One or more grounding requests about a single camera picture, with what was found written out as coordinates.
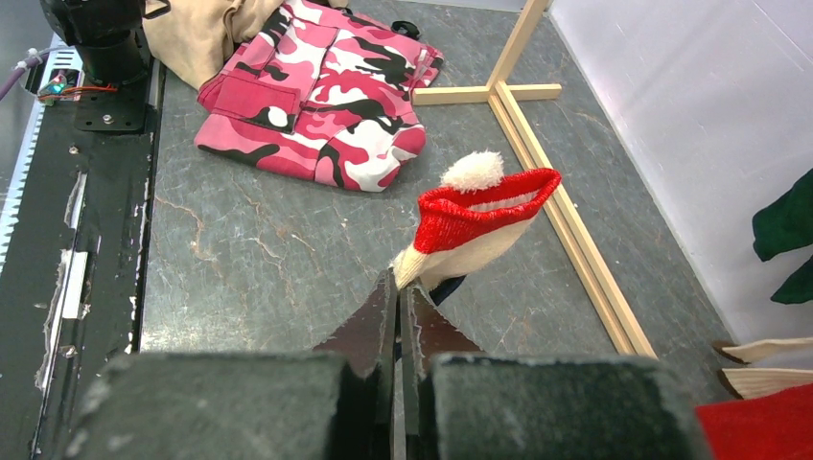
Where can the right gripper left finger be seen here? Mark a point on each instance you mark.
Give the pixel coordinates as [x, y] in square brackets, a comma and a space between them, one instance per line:
[331, 402]

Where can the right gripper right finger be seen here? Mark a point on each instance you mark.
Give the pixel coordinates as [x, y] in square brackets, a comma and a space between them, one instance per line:
[461, 403]

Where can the navy santa hat sock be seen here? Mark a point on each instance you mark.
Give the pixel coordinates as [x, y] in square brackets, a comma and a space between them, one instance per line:
[474, 216]

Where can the red santa sock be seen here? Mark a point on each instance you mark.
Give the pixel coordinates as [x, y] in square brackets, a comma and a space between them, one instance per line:
[773, 427]

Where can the wooden hanger stand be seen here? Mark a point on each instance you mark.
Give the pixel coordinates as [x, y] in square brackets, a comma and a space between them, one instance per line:
[607, 299]

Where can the pink camouflage cloth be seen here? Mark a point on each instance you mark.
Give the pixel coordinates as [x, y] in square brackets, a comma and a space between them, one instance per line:
[320, 95]

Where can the dark green sock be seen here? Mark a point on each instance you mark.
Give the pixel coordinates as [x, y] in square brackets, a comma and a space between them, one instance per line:
[786, 225]

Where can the beige cloth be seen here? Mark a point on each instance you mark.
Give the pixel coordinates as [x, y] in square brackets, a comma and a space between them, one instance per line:
[197, 38]

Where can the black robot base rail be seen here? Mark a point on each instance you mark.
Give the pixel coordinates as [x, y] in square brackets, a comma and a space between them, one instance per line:
[74, 240]

